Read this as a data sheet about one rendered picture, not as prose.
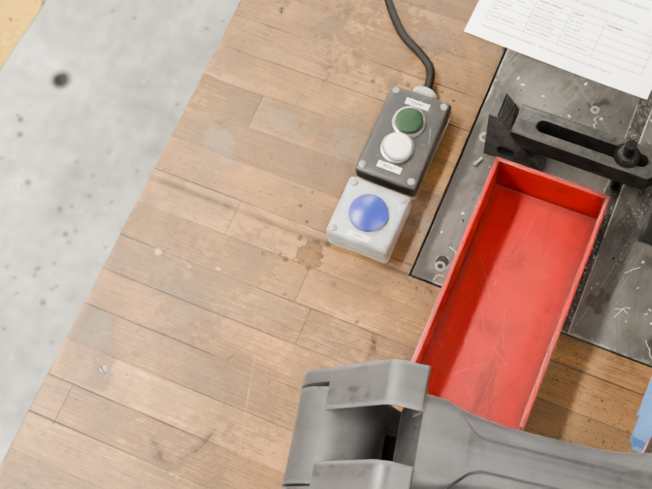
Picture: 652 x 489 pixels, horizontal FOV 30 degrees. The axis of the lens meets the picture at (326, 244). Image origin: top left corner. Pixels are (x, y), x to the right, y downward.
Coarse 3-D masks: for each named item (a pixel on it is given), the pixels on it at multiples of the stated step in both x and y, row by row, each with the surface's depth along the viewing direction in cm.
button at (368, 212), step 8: (360, 200) 123; (368, 200) 123; (376, 200) 123; (352, 208) 123; (360, 208) 123; (368, 208) 123; (376, 208) 123; (384, 208) 123; (352, 216) 123; (360, 216) 123; (368, 216) 123; (376, 216) 123; (384, 216) 123; (360, 224) 122; (368, 224) 122; (376, 224) 122
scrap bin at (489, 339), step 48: (528, 192) 125; (576, 192) 121; (480, 240) 125; (528, 240) 124; (576, 240) 124; (480, 288) 123; (528, 288) 122; (576, 288) 116; (432, 336) 121; (480, 336) 121; (528, 336) 121; (432, 384) 119; (480, 384) 119; (528, 384) 119
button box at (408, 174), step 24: (384, 0) 135; (432, 72) 131; (408, 96) 128; (432, 96) 129; (384, 120) 127; (432, 120) 127; (432, 144) 126; (360, 168) 126; (384, 168) 125; (408, 168) 125; (408, 192) 126
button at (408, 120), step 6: (408, 108) 127; (414, 108) 127; (402, 114) 126; (408, 114) 126; (414, 114) 126; (420, 114) 126; (396, 120) 126; (402, 120) 126; (408, 120) 126; (414, 120) 126; (420, 120) 126; (396, 126) 127; (402, 126) 126; (408, 126) 126; (414, 126) 126; (420, 126) 126; (402, 132) 126; (408, 132) 126; (414, 132) 126
